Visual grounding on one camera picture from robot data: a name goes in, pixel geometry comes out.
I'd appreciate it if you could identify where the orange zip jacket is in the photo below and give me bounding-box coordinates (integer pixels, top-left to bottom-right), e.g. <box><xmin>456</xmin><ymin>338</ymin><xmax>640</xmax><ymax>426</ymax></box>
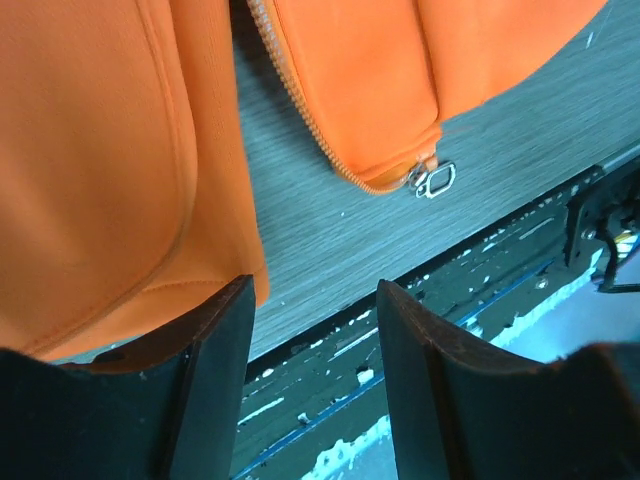
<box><xmin>1</xmin><ymin>1</ymin><xmax>602</xmax><ymax>360</ymax></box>

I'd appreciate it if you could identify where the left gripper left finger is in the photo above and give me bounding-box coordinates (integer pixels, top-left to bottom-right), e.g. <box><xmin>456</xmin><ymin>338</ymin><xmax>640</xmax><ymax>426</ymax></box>
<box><xmin>1</xmin><ymin>276</ymin><xmax>255</xmax><ymax>479</ymax></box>

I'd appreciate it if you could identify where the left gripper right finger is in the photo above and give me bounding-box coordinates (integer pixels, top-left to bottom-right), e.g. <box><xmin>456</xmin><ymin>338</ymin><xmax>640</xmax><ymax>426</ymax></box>
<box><xmin>376</xmin><ymin>280</ymin><xmax>639</xmax><ymax>479</ymax></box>

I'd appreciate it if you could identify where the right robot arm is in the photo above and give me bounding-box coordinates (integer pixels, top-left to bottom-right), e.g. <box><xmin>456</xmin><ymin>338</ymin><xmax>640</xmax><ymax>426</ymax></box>
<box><xmin>564</xmin><ymin>161</ymin><xmax>639</xmax><ymax>294</ymax></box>

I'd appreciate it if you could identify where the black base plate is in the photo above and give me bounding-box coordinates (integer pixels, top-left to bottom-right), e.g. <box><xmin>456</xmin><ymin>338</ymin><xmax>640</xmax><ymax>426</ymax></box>
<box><xmin>234</xmin><ymin>159</ymin><xmax>640</xmax><ymax>480</ymax></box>

